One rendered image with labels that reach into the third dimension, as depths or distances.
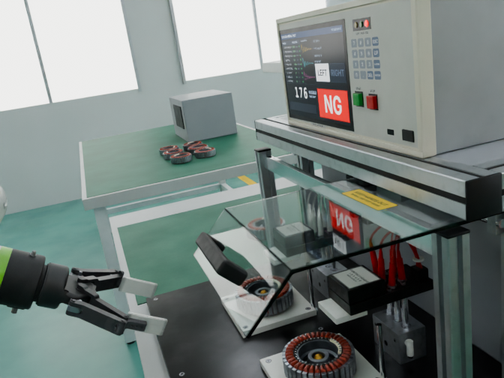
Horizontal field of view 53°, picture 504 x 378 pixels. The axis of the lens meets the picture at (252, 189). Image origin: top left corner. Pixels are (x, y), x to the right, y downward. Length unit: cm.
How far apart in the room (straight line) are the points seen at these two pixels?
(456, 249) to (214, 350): 50
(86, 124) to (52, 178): 65
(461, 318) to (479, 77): 30
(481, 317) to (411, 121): 35
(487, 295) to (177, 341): 54
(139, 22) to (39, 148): 159
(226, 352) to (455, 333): 43
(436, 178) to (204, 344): 55
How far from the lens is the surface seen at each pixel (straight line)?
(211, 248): 60
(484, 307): 87
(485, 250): 82
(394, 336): 85
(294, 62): 97
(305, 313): 99
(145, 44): 540
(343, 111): 83
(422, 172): 63
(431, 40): 66
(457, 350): 67
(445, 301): 64
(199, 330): 102
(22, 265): 91
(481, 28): 71
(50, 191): 550
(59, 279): 92
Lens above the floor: 128
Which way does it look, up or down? 16 degrees down
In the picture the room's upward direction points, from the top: 8 degrees counter-clockwise
